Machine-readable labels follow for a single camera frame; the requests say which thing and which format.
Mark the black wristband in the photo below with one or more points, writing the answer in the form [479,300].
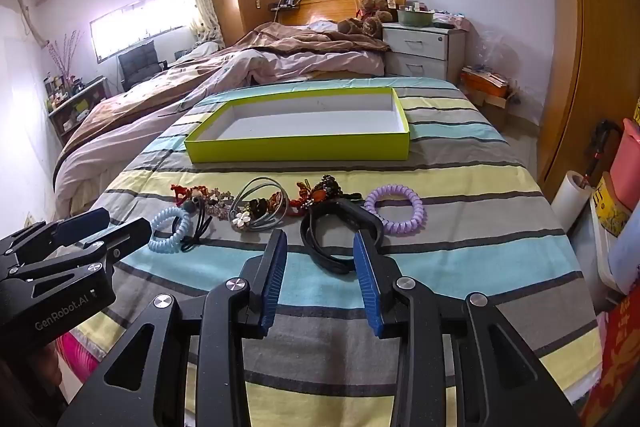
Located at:
[320,259]

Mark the pink and brown blanket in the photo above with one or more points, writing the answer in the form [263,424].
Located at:
[280,57]

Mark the pink plastic container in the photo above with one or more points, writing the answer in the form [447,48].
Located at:
[627,167]

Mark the orange box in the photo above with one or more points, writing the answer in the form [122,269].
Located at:
[482,84]

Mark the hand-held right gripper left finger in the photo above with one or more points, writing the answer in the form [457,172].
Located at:
[272,282]

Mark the green basin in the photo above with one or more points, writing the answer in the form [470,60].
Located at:
[415,18]

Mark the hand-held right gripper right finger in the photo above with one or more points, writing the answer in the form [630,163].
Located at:
[367,287]

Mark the white paper roll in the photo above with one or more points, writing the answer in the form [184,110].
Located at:
[567,202]

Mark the window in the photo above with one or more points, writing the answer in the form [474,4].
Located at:
[135,24]

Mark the brown teddy bear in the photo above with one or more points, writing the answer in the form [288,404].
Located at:
[372,22]

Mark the brown cardboard box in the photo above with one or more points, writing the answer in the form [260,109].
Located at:
[495,112]

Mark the pink flower branches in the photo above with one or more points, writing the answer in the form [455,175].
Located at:
[65,57]

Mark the wooden headboard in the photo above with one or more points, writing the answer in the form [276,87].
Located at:
[325,4]

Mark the striped bed sheet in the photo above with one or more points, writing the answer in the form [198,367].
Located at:
[450,207]

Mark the large wooden closet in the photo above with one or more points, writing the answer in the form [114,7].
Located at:
[600,32]

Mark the white nightstand with drawers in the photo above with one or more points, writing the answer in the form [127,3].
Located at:
[420,47]

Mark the black chair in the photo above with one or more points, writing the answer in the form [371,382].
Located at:
[137,64]

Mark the cluttered desk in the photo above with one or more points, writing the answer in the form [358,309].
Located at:
[75,107]

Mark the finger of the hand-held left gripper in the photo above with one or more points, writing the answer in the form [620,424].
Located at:
[80,224]
[125,234]

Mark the yellow printed box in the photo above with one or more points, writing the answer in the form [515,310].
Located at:
[610,207]

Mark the yellow-green shallow cardboard box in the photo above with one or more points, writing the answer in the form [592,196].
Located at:
[300,149]

